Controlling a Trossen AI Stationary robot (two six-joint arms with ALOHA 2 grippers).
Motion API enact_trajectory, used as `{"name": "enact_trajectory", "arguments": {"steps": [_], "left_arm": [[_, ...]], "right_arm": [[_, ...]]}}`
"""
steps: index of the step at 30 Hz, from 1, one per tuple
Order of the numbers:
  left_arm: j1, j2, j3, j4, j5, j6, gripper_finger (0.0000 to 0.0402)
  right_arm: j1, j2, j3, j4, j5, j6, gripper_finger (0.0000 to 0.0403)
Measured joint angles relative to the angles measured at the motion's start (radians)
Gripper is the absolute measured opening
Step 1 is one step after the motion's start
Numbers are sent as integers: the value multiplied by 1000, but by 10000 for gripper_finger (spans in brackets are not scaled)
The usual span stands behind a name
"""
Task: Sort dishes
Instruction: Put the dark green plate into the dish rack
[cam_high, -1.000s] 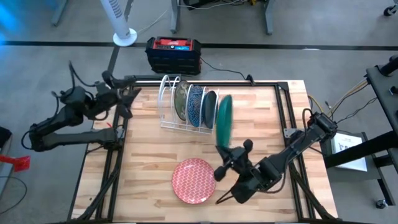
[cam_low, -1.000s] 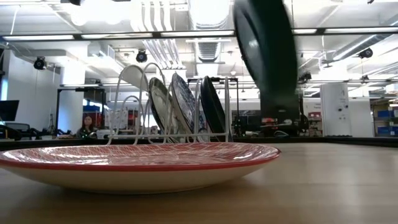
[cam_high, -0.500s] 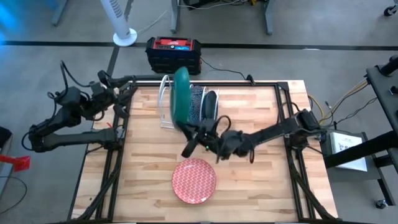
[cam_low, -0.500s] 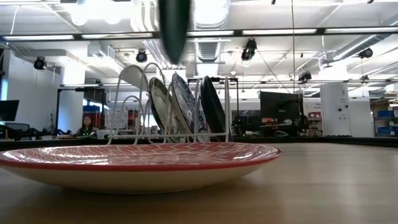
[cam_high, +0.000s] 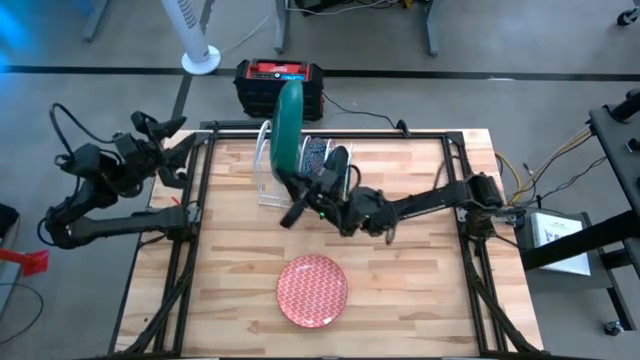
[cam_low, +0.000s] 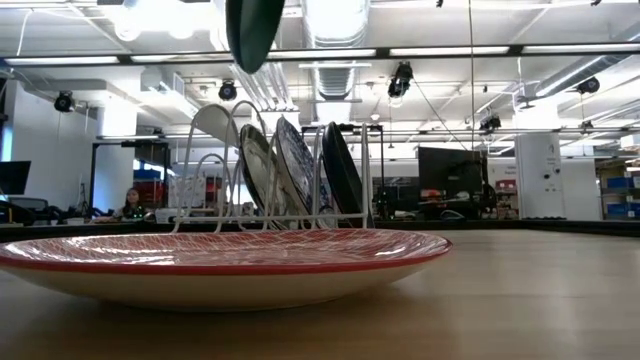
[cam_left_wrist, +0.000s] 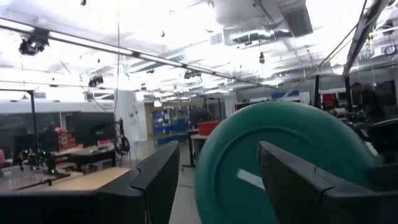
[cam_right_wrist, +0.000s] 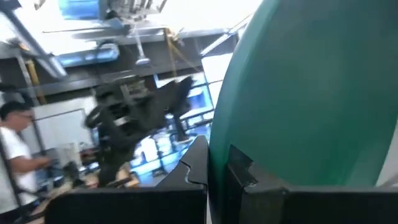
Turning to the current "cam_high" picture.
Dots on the black caster wheel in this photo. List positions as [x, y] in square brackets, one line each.
[612, 327]
[625, 17]

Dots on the red black power station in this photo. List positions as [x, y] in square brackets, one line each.
[255, 95]

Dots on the black equipment cart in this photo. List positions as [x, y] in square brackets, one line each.
[615, 145]

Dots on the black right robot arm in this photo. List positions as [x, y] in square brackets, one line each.
[430, 202]

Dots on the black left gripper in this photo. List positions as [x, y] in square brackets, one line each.
[140, 155]

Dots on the red chevron pattern plate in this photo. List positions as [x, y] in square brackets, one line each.
[312, 290]

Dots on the large green plate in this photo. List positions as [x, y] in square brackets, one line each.
[286, 130]

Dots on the black object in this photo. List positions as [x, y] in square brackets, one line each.
[7, 220]

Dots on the dark blue glossy plate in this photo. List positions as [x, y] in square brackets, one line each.
[337, 160]

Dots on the blue patterned plate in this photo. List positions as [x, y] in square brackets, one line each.
[314, 155]

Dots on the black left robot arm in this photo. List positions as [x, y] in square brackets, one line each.
[125, 225]

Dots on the white tower fan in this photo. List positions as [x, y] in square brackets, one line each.
[200, 60]

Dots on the black slotted bar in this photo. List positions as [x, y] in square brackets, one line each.
[230, 124]

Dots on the grey desk leg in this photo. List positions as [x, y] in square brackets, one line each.
[207, 12]
[95, 20]
[432, 30]
[282, 25]

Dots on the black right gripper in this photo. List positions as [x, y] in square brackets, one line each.
[327, 197]

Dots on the black aluminium table frame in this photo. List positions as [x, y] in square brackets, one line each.
[390, 135]

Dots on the white booklet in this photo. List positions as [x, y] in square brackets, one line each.
[560, 240]

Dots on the red clamp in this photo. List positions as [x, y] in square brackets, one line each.
[30, 261]

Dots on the black equipment box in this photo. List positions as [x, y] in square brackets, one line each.
[315, 4]

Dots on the grey box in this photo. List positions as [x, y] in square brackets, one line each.
[550, 282]

